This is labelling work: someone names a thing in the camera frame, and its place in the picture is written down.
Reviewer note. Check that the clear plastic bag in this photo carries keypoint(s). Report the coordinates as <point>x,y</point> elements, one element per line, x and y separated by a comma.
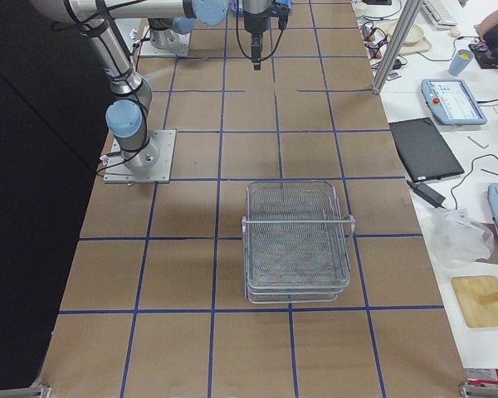
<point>455,238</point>

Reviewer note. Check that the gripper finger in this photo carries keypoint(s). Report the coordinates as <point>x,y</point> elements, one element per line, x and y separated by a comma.
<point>256,49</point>

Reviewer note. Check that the black laptop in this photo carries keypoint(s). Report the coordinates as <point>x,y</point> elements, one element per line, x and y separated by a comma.
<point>423,151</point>

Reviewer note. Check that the aluminium frame post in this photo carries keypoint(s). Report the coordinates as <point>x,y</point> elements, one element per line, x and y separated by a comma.
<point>402,28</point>

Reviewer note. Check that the blue cup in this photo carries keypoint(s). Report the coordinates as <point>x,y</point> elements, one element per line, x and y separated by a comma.
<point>460,62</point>

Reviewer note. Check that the black power adapter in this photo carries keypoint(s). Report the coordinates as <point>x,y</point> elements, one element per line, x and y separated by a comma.
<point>427,193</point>

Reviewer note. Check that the beige plate on tray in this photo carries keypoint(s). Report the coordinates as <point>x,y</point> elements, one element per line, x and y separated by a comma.
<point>415,42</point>

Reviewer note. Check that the wooden board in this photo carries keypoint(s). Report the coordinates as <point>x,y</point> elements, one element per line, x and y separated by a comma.
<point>477,297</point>

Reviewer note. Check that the wire mesh shelf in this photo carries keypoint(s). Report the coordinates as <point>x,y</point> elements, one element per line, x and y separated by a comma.
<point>295,242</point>

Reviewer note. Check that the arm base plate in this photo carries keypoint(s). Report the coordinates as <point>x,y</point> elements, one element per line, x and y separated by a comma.
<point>151,164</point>
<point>165,43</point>

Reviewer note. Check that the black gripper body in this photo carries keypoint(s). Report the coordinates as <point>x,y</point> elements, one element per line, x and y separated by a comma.
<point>254,26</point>

